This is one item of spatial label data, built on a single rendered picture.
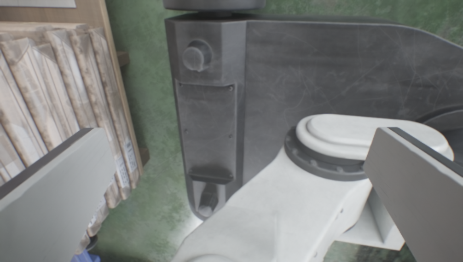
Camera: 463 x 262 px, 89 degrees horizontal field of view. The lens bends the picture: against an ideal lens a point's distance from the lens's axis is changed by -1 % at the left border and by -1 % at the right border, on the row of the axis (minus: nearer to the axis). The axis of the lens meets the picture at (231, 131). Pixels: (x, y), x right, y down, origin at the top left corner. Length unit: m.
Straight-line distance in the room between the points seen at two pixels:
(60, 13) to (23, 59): 0.24
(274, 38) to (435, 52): 0.26
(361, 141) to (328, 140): 0.04
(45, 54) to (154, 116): 0.35
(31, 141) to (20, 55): 0.15
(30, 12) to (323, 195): 0.75
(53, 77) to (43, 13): 0.23
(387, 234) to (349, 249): 0.62
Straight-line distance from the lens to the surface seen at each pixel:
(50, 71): 0.57
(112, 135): 0.69
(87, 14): 0.69
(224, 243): 0.23
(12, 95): 0.52
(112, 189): 0.75
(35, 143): 0.55
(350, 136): 0.36
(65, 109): 0.60
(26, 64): 0.52
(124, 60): 0.74
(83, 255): 1.29
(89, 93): 0.63
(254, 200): 0.30
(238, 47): 0.44
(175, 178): 0.93
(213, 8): 0.43
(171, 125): 0.79
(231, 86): 0.46
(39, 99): 0.54
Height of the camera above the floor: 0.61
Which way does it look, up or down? 57 degrees down
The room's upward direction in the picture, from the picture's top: 159 degrees counter-clockwise
